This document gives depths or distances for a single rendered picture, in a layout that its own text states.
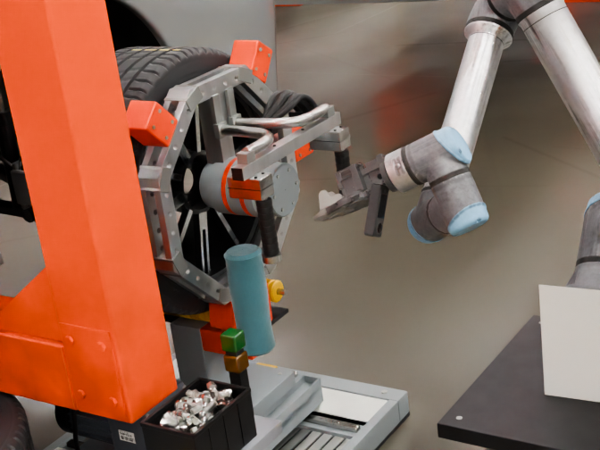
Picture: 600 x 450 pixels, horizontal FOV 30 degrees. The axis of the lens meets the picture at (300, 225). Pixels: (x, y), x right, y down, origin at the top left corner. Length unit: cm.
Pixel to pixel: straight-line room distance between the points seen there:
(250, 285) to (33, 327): 50
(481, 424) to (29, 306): 106
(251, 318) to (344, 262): 175
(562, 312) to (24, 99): 129
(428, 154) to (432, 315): 156
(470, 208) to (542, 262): 188
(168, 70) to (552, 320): 106
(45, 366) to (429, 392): 132
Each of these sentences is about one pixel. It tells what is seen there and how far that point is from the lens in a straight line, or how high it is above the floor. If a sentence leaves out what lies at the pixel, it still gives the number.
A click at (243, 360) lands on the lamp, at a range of 243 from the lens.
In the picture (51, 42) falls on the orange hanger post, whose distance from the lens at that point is 215.
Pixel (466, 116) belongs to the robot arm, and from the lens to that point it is 257.
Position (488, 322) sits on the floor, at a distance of 379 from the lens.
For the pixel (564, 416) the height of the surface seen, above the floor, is 30.
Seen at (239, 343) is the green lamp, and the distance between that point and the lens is 240.
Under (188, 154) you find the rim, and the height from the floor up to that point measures 93.
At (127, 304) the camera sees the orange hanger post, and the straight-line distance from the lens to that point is 234.
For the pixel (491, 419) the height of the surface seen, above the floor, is 30.
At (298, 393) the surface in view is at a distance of 319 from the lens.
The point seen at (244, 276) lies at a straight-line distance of 259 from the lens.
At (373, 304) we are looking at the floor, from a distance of 398.
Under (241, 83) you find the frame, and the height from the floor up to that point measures 108.
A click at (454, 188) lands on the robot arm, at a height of 91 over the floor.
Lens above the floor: 171
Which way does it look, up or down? 21 degrees down
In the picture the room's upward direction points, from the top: 8 degrees counter-clockwise
